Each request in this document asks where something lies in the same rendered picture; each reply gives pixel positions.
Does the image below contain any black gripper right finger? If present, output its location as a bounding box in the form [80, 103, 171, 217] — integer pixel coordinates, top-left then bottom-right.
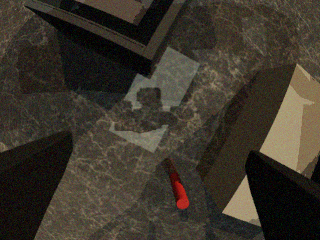
[245, 151, 320, 240]

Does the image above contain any red peg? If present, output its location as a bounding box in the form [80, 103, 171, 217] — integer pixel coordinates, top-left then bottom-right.
[169, 172, 189, 209]

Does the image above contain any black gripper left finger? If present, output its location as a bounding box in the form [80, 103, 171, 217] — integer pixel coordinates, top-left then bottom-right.
[0, 132, 73, 240]

